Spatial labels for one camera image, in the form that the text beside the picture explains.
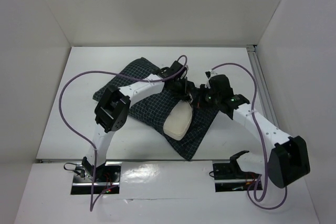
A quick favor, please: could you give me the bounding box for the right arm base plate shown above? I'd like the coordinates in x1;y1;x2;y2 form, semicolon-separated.
209;162;259;193

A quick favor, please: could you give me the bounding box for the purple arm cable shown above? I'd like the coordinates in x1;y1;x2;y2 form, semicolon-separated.
208;62;288;210
59;55;188;212

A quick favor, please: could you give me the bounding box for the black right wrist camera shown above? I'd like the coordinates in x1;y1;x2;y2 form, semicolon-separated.
208;74;234;96

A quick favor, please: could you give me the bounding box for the aluminium frame rail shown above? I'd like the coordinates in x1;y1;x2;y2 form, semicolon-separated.
246;45;289;158

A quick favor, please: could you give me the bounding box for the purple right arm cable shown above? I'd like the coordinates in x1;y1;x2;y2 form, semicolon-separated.
208;62;288;210

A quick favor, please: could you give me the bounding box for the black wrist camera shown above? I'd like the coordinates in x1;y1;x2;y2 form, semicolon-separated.
166;61;188;79
208;74;234;96

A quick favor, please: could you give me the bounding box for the dark grid-pattern pillowcase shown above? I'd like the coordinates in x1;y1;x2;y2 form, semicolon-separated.
92;57;219;161

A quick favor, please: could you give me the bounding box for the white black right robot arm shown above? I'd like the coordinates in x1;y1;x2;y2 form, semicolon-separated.
198;85;311;188

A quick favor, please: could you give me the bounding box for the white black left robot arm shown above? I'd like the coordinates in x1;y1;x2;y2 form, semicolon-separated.
82;74;187;182

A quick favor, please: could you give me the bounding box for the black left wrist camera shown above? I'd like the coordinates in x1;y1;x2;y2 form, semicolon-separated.
166;61;188;79

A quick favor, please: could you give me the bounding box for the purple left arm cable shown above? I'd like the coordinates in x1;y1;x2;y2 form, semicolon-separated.
59;55;188;212

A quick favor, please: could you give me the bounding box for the cream pillow with bear print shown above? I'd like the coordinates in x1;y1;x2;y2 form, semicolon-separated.
163;101;193;141

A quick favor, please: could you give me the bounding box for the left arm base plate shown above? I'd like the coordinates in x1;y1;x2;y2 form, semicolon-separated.
64;162;121;195

